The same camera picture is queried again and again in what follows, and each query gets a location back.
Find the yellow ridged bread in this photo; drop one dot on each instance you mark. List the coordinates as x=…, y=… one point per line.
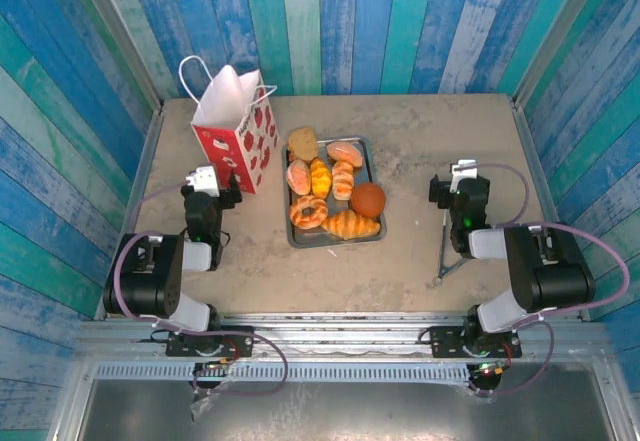
x=321, y=181

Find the grey metal sheet panel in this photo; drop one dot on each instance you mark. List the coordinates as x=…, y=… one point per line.
x=375, y=411

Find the round pink-orange bun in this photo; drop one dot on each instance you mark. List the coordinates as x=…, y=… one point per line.
x=299, y=177

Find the aluminium table side rail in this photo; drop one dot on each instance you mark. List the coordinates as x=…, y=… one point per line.
x=150, y=161
x=532, y=151

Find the aluminium corner post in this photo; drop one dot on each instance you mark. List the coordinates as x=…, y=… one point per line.
x=126, y=36
x=552, y=36

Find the golden croissant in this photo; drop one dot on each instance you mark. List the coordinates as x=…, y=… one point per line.
x=350, y=225

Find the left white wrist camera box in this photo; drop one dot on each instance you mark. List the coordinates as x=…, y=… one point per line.
x=205, y=180

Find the red white paper gift bag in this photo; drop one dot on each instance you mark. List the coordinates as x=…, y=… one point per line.
x=235, y=111

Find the oval pink-topped bun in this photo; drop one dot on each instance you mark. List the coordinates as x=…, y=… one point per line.
x=345, y=153

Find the dark brown round bun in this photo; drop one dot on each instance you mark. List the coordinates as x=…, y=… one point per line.
x=368, y=200

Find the metal baking tray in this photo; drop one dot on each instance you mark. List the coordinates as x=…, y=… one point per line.
x=305, y=238

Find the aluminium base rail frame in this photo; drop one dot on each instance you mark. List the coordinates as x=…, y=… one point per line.
x=340, y=333

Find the small controller circuit board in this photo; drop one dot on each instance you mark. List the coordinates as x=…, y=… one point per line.
x=215, y=367
x=490, y=368

